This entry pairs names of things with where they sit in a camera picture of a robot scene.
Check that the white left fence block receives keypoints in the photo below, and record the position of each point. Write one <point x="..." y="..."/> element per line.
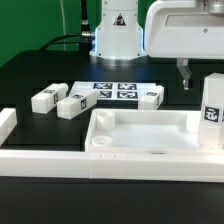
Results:
<point x="8" y="121"/>

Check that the white desk top tray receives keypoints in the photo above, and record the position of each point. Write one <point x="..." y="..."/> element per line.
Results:
<point x="145" y="131"/>

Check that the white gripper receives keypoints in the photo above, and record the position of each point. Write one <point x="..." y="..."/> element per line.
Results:
<point x="185" y="29"/>

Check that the white marker base plate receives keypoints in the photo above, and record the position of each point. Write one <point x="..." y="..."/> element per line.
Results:
<point x="114" y="90"/>

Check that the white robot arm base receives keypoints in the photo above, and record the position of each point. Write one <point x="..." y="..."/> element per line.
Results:
<point x="119" y="37"/>

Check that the white front fence bar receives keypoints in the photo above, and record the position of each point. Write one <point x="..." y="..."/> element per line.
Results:
<point x="166" y="167"/>

